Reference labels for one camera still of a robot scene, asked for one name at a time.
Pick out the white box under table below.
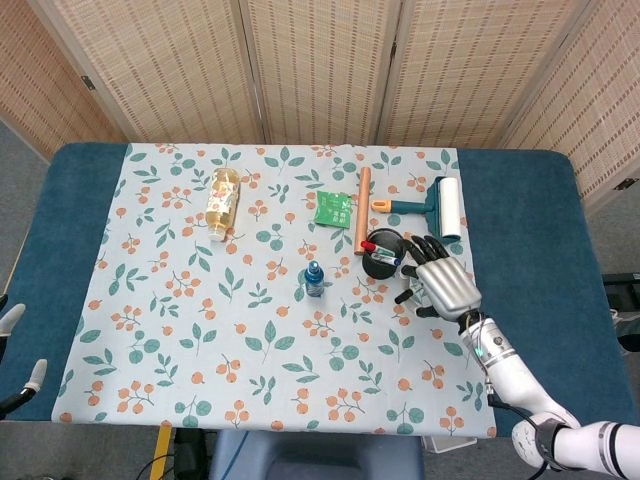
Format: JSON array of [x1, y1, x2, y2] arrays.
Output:
[[422, 433, 477, 454]]

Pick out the teal lint roller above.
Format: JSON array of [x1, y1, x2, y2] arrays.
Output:
[[370, 175, 464, 247]]

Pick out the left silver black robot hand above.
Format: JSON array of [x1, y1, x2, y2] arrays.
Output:
[[0, 294, 49, 421]]

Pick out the clear bottle of yellow tea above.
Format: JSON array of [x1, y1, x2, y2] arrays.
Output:
[[204, 167, 242, 244]]

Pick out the blue felt table cover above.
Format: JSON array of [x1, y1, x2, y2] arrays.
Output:
[[0, 142, 634, 441]]

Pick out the blue grey padded seat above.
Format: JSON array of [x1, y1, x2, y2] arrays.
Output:
[[208, 429, 426, 480]]

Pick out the green sachet packet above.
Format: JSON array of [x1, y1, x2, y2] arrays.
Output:
[[313, 190, 353, 230]]

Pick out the black marker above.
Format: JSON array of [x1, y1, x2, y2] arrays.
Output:
[[394, 274, 425, 306]]

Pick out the black mesh pen holder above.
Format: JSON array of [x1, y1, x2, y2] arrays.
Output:
[[360, 227, 409, 280]]

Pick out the blue spray bottle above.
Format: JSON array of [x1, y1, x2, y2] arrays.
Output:
[[304, 259, 325, 299]]

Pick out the bamboo folding screen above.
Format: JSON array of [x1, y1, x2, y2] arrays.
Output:
[[0, 0, 640, 209]]

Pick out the floral leaf berry tablecloth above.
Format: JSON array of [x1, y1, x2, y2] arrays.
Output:
[[51, 142, 496, 434]]

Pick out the black floor cables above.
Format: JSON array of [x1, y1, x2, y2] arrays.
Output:
[[137, 427, 216, 480]]

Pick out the brown wooden rod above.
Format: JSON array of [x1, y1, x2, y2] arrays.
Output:
[[353, 166, 373, 258]]

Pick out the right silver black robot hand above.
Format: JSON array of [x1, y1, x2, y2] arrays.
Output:
[[399, 234, 484, 321]]

